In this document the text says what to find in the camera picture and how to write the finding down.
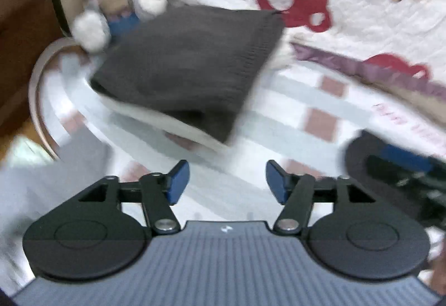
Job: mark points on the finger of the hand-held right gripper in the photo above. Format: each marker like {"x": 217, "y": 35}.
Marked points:
{"x": 404, "y": 157}

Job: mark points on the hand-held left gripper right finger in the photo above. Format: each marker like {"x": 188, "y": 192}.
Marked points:
{"x": 277, "y": 184}

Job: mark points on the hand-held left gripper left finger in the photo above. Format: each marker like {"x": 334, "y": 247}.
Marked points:
{"x": 179, "y": 183}

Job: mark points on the brown wooden cabinet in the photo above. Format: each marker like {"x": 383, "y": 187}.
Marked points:
{"x": 21, "y": 30}

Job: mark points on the dark grey knitted sweater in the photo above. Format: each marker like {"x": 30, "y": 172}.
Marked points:
{"x": 188, "y": 65}

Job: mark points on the white blanket with red bears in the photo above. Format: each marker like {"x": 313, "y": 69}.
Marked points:
{"x": 366, "y": 30}

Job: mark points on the checkered bed sheet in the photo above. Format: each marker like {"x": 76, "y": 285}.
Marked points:
{"x": 289, "y": 110}

